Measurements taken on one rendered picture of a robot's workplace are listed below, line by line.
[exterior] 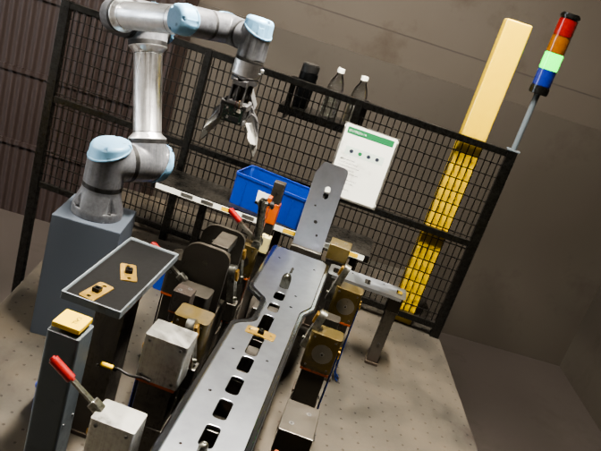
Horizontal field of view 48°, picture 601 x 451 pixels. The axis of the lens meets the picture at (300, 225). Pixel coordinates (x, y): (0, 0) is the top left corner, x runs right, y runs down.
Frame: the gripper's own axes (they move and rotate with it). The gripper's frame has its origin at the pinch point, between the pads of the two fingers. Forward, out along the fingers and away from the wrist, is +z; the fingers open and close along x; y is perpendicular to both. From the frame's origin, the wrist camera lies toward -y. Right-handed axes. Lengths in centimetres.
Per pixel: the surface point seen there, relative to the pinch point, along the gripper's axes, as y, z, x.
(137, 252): 22.1, 28.0, -10.6
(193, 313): 27.2, 35.9, 8.7
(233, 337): 18, 44, 19
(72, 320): 61, 28, -8
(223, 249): 6.5, 25.8, 7.7
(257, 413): 46, 44, 33
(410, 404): -32, 74, 79
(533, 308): -262, 108, 175
